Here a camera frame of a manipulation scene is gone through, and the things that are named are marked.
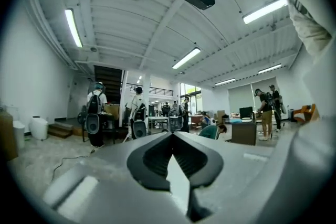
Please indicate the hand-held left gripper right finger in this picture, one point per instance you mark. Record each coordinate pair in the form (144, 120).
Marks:
(231, 173)

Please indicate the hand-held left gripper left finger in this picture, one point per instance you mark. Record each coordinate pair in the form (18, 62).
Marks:
(110, 191)

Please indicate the brown office desk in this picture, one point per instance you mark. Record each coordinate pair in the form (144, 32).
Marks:
(244, 132)

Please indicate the black computer monitor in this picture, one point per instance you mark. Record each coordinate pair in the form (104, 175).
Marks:
(246, 112)

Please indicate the black floor fan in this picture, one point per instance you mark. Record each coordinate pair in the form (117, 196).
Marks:
(92, 123)
(139, 129)

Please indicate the wooden steps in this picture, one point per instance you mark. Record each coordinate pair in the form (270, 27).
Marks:
(61, 129)

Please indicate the white folding table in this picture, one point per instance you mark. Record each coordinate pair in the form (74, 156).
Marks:
(158, 121)

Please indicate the ceiling tube light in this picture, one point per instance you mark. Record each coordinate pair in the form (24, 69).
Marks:
(269, 68)
(73, 27)
(186, 58)
(265, 10)
(225, 81)

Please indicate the white toilet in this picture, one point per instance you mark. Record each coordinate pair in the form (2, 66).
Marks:
(39, 128)

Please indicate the white waste bin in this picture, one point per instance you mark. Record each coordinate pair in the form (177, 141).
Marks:
(19, 135)

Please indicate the dark staircase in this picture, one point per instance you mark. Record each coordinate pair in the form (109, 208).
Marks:
(109, 81)

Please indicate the black balcony railing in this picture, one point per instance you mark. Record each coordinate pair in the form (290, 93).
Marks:
(157, 90)

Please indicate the brown cardboard box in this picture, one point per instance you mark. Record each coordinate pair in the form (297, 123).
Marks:
(6, 136)

